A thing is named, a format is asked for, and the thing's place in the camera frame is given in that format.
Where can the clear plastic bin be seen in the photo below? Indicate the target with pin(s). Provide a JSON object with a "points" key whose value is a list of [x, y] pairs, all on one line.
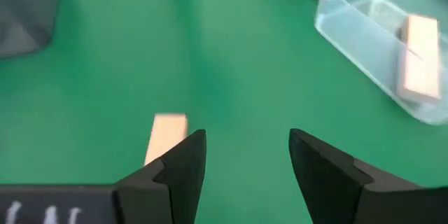
{"points": [[364, 38]]}

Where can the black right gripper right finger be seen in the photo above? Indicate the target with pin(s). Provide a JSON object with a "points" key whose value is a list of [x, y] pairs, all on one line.
{"points": [[332, 189]]}

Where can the green table mat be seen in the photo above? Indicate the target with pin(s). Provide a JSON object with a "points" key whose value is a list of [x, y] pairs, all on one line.
{"points": [[227, 77]]}

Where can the short wooden block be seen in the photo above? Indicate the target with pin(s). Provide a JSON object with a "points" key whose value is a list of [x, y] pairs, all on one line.
{"points": [[166, 134]]}

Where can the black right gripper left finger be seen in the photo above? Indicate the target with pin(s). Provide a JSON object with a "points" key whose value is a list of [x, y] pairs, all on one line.
{"points": [[168, 189]]}

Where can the long wooden block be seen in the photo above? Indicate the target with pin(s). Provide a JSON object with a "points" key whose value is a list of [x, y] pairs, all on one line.
{"points": [[420, 59]]}

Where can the dark translucent plastic bin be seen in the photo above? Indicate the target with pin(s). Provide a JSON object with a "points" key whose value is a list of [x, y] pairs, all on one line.
{"points": [[24, 14]]}

